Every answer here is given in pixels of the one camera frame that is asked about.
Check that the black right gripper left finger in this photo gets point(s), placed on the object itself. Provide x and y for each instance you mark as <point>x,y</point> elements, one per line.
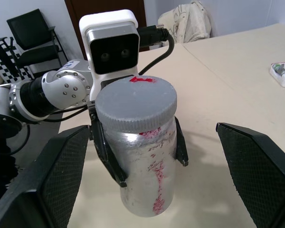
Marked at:
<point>38,180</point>

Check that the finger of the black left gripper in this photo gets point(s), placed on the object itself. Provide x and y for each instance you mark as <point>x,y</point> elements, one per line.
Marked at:
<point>181,147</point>

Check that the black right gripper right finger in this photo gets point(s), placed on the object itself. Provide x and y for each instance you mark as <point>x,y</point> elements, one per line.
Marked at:
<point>263,171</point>

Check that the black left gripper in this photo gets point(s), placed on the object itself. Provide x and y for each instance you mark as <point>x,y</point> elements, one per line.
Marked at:
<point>93,114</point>

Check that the translucent plastic jar red marks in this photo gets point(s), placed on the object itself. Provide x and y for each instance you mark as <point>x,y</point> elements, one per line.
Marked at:
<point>142,178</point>

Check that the grey ribbed jar lid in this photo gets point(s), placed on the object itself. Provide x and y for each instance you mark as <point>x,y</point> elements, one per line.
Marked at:
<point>135,102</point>

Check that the white box of small parts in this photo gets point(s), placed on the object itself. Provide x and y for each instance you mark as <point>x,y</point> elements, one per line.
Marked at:
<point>283,73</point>

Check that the black robot torso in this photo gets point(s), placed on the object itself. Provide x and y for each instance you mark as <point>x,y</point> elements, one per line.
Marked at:
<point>0,142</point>

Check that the black white checkerboard panel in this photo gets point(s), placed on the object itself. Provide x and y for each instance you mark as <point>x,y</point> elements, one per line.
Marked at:
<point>4,61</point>

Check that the cream cloth over chair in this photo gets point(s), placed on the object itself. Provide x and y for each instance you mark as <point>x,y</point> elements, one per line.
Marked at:
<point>192,21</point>

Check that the dark brown door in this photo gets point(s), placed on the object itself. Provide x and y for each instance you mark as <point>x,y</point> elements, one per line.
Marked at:
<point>73,9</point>

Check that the black office chair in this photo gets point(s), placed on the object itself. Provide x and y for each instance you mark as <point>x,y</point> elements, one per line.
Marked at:
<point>26,26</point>

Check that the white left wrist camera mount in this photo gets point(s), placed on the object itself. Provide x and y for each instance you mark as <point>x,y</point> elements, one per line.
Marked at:
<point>104,23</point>

